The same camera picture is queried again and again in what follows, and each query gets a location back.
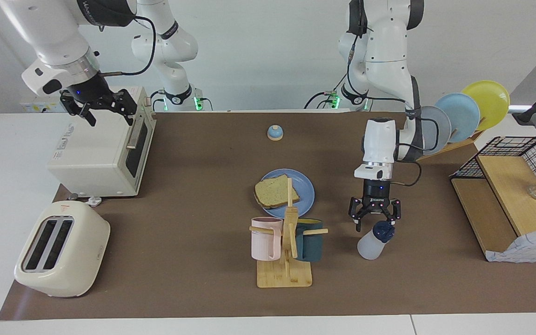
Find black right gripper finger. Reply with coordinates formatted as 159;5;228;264
60;92;97;127
111;89;138;126

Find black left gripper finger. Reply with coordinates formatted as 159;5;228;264
383;198;402;228
348;196;367;232

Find white bottle with blue cap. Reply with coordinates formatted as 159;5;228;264
357;221;395;260

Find brown bread slice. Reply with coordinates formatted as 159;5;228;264
254;174;301;209

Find wooden plate rack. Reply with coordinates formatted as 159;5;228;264
417;116;485;161

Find grey round plate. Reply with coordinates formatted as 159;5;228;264
419;106;452;154

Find light blue round plate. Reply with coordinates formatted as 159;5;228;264
435;93;481;143

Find yellow round plate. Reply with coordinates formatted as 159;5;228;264
461;80;510;132

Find white power strip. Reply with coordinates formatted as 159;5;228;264
20;95;66;113

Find white toaster oven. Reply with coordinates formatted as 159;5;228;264
47;86;157;198

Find teal mug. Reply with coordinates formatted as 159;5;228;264
295;219;324;262

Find wooden mug rack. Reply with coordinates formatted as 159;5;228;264
249;178;329;288

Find pink mug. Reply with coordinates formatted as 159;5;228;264
251;217;283;261

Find wooden shelf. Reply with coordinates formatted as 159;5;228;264
451;155;536;261

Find white checked cloth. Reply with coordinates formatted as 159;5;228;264
485;228;536;263

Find cream two-slot toaster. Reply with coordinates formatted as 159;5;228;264
14;200;111;298

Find brown table mat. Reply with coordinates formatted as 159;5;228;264
0;111;536;322

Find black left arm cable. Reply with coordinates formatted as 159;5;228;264
346;33;441;187

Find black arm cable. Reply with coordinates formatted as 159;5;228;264
346;33;441;187
96;16;157;76

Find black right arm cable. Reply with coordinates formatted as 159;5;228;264
96;16;157;76

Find black base cable bundle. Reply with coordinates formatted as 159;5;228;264
304;74;348;110

